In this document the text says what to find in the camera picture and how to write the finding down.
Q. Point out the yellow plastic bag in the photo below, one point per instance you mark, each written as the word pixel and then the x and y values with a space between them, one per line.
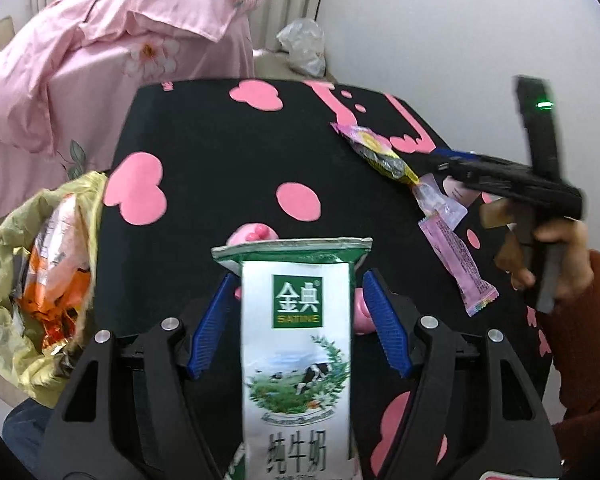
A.
pixel 10 370

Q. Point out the black pink patterned tablecloth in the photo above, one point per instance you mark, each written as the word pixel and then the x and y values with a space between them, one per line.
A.
pixel 220 160

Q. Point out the person's right forearm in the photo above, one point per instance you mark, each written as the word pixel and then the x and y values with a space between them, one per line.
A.
pixel 590 350

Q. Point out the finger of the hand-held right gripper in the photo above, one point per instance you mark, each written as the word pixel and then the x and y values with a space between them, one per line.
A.
pixel 455 165

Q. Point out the white plastic bag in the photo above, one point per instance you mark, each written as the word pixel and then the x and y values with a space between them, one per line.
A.
pixel 302 45

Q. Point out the pink floral quilt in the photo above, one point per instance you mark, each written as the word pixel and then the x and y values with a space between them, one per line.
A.
pixel 105 35

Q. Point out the yellow and pink wrapper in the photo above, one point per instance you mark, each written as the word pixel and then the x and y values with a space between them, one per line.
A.
pixel 375 152

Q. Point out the beige padded bench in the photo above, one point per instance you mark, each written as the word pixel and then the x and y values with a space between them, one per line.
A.
pixel 267 62

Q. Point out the white milk carton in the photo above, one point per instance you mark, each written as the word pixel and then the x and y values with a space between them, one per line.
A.
pixel 295 360

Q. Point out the orange snack packet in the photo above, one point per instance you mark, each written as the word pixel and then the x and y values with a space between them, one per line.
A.
pixel 55 280

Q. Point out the translucent pink wrapper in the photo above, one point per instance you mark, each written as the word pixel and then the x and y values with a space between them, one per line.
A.
pixel 437 202

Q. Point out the person's right hand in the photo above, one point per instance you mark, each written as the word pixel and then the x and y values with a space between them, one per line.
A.
pixel 575 250

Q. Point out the person's jeans leg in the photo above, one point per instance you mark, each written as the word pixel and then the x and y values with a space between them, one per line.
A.
pixel 25 435

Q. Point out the long pink wrapper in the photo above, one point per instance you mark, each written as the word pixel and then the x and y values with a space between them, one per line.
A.
pixel 460 260

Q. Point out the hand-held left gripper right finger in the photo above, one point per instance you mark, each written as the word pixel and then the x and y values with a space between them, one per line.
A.
pixel 385 325

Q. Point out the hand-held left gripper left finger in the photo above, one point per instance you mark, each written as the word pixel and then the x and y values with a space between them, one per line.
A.
pixel 212 330

